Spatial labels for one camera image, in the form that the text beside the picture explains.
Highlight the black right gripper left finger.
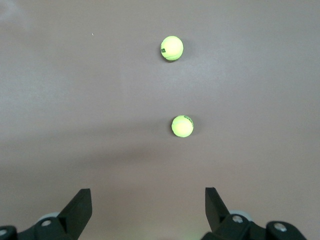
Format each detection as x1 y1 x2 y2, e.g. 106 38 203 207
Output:
0 188 93 240

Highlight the yellow-green tennis ball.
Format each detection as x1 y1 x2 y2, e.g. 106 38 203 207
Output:
159 35 184 62
171 114 195 138

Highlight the brown table cover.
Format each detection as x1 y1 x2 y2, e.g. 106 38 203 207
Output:
0 0 320 240

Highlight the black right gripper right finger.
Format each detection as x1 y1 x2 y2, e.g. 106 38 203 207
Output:
201 186 311 240

